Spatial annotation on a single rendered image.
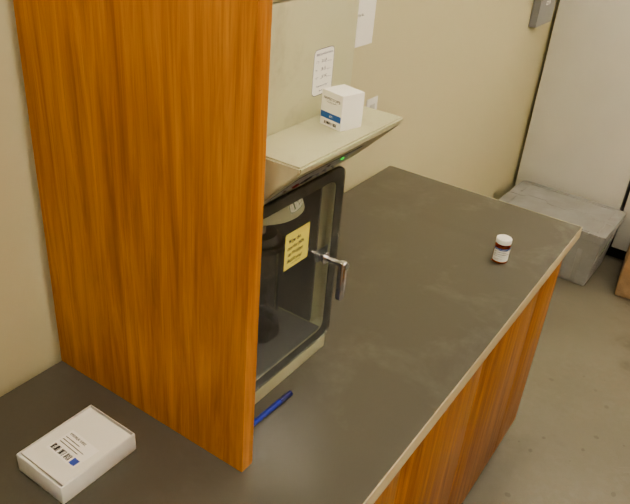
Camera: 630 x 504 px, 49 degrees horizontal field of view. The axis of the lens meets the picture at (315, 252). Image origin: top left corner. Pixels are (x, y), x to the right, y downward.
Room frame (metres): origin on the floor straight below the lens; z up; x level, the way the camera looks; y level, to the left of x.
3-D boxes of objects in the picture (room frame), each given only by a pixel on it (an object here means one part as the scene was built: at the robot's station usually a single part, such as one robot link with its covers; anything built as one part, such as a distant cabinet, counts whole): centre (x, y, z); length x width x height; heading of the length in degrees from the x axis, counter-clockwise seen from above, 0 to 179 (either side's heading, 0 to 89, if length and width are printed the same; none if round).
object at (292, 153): (1.09, 0.00, 1.46); 0.32 x 0.11 x 0.10; 148
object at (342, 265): (1.19, -0.04, 1.17); 0.05 x 0.03 x 0.10; 58
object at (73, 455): (0.86, 0.38, 0.96); 0.16 x 0.12 x 0.04; 148
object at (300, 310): (1.11, 0.04, 1.19); 0.30 x 0.01 x 0.40; 148
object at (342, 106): (1.12, -0.02, 1.54); 0.05 x 0.05 x 0.06; 44
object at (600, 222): (3.46, -1.32, 0.17); 0.60 x 0.42 x 0.33; 56
